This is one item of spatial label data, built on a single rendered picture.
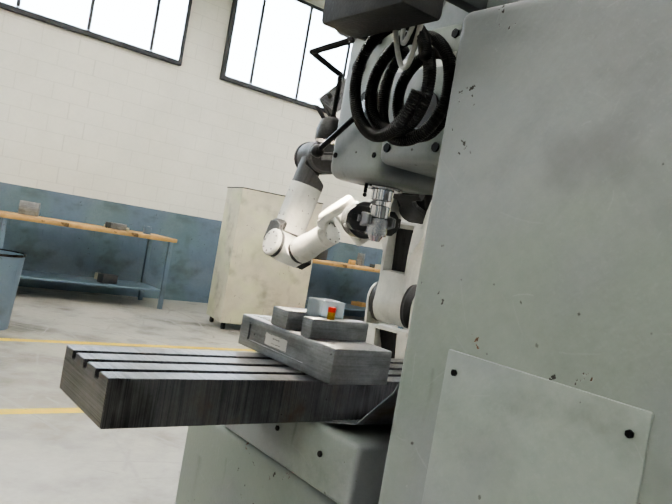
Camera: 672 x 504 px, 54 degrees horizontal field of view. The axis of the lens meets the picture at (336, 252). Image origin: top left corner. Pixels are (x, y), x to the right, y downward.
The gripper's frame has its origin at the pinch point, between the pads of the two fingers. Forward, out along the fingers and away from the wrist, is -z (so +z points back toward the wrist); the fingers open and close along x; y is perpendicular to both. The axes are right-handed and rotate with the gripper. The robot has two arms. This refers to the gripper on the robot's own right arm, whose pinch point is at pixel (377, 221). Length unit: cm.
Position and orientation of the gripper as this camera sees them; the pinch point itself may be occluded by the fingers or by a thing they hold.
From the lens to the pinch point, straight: 147.0
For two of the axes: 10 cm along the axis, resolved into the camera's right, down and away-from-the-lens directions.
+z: -2.1, -0.6, 9.7
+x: 9.6, 1.7, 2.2
